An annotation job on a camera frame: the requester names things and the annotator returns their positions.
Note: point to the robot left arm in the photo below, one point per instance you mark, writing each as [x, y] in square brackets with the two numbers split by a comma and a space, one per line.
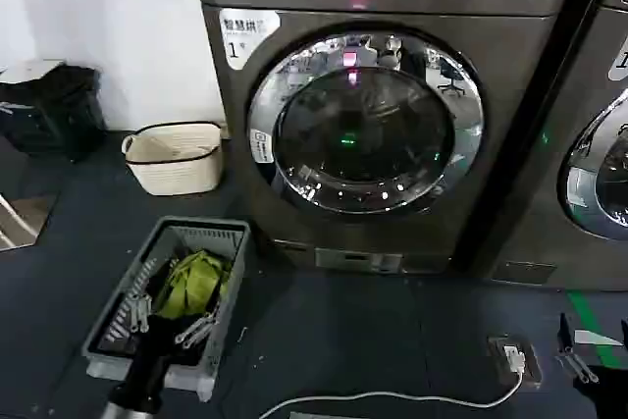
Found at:
[130, 406]

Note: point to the green garment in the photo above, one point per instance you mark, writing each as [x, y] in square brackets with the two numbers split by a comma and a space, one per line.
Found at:
[193, 284]

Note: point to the grey dryer with number label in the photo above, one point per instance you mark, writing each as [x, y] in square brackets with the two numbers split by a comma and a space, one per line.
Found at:
[382, 262]

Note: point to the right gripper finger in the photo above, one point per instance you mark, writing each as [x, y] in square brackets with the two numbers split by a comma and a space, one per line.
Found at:
[624, 333]
[574, 360]

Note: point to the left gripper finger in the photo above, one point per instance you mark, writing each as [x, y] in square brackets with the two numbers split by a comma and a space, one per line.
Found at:
[138, 313]
[198, 328]

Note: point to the brown leaning board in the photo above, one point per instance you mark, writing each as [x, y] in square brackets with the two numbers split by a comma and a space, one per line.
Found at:
[24, 218]

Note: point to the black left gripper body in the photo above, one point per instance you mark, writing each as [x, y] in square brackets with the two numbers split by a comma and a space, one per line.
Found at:
[157, 355]

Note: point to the chrome-rimmed round dryer door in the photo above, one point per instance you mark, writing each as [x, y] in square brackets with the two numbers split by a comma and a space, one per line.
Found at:
[606, 173]

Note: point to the cream woven laundry basket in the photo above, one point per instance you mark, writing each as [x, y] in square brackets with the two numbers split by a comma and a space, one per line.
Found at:
[172, 164]

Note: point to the floor socket box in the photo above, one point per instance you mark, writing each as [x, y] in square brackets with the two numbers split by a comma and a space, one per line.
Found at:
[515, 360]

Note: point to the white floor label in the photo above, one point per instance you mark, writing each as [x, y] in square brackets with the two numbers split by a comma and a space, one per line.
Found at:
[596, 338]

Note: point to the grey slotted plastic crate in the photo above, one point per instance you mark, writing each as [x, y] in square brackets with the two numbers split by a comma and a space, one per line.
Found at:
[230, 286]

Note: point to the grey dryer partly seen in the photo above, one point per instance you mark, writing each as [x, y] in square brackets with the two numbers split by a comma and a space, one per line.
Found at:
[596, 70]

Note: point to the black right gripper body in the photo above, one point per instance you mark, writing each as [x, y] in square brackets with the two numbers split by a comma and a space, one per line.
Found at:
[611, 392]

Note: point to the round glass dryer door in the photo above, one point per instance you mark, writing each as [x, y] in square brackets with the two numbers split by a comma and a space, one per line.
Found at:
[363, 139]

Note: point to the black storage bin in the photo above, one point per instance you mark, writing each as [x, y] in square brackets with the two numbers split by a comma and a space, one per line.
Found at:
[54, 110]

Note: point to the white power plug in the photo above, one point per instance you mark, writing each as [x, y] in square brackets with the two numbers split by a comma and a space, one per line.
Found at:
[512, 357]

